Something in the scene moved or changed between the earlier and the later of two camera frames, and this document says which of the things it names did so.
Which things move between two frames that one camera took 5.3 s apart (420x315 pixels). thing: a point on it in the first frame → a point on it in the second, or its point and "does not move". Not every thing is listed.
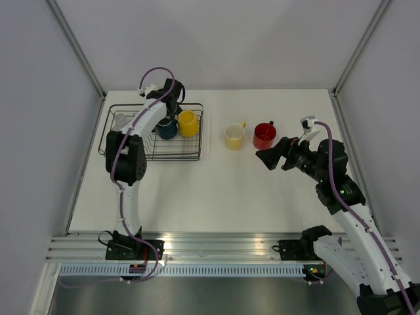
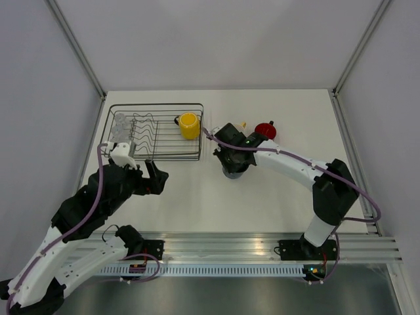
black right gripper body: (304, 159) → (228, 160)
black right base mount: (298, 250) does not move
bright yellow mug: (188, 123) does not move
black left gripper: (172, 117) → (156, 182)
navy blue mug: (168, 131) → (233, 175)
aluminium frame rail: (76, 46) does not move
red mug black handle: (264, 135) does not move
